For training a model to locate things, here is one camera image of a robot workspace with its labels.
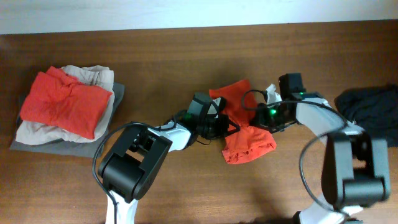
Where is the red soccer t-shirt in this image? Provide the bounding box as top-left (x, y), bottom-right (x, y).
top-left (209, 80), bottom-right (277, 164)

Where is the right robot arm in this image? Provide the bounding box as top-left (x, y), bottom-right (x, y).
top-left (251, 73), bottom-right (391, 224)

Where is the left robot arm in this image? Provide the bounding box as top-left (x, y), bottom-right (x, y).
top-left (92, 93), bottom-right (240, 223)

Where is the black garment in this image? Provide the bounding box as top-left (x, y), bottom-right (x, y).
top-left (335, 84), bottom-right (397, 147)

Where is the folded beige garment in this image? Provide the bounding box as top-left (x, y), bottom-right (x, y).
top-left (16, 65), bottom-right (115, 146)

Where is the folded grey garment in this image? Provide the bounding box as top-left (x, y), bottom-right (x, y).
top-left (9, 83), bottom-right (125, 158)

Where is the folded red shirt on stack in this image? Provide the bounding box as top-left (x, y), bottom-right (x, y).
top-left (20, 67), bottom-right (111, 139)

